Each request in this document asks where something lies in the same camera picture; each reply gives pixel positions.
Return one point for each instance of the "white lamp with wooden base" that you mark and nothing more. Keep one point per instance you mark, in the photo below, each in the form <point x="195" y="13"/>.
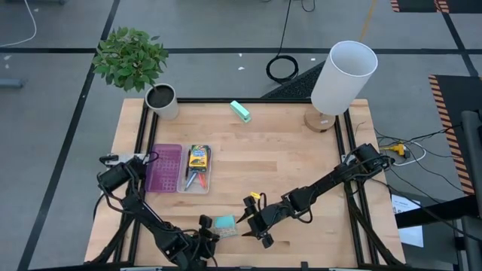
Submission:
<point x="342" y="83"/>

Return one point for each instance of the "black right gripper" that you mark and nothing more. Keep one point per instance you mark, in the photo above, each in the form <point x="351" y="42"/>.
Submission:
<point x="269" y="216"/>

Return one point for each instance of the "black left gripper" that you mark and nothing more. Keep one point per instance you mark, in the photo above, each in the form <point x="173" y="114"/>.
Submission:
<point x="196" y="250"/>

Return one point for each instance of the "black aluminium table frame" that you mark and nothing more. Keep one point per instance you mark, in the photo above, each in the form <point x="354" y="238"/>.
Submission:
<point x="244" y="100"/>

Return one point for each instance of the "black hazard striped floor mat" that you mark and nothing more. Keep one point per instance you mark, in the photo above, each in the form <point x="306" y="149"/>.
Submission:
<point x="418" y="4"/>
<point x="459" y="94"/>

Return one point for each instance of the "black beam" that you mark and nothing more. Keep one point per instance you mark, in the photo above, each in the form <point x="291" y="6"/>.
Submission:
<point x="433" y="214"/>

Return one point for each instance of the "grey post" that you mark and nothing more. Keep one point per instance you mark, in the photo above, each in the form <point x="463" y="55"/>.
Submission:
<point x="470" y="150"/>

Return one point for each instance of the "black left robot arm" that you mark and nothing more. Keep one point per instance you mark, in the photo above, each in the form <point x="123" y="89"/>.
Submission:
<point x="143" y="214"/>

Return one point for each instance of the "green yellow crayon box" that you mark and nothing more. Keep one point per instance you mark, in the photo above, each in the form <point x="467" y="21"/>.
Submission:
<point x="199" y="158"/>

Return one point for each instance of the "white paper sheet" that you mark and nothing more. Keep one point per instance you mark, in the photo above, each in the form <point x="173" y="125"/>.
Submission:
<point x="412" y="235"/>

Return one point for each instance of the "pink highlighter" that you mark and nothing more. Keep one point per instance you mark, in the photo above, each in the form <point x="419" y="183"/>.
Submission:
<point x="204" y="181"/>

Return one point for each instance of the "yellow tape tag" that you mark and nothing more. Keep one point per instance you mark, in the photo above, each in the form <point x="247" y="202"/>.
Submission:
<point x="255" y="195"/>

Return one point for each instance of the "black ribbed floor mat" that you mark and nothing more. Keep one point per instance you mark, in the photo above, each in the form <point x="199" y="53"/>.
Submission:
<point x="297" y="88"/>

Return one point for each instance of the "clear plastic pencil box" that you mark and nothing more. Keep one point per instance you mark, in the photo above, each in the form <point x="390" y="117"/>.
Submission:
<point x="180" y="188"/>

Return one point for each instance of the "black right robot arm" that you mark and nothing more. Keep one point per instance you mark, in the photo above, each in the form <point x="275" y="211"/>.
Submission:
<point x="324" y="184"/>

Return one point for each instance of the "mint green stapler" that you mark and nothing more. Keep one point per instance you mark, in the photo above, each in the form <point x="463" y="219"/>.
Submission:
<point x="240" y="111"/>

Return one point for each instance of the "orange pencil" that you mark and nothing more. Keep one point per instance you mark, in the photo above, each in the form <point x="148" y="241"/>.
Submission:
<point x="200" y="180"/>

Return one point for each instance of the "grey floor foot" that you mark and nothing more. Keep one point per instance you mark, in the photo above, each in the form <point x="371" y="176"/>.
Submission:
<point x="11" y="83"/>

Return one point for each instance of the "purple and clear tray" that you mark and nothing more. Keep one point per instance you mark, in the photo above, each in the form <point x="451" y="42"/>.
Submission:
<point x="163" y="169"/>

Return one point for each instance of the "green plant in white pot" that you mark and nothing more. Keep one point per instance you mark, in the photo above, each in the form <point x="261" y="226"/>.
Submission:
<point x="128" y="60"/>

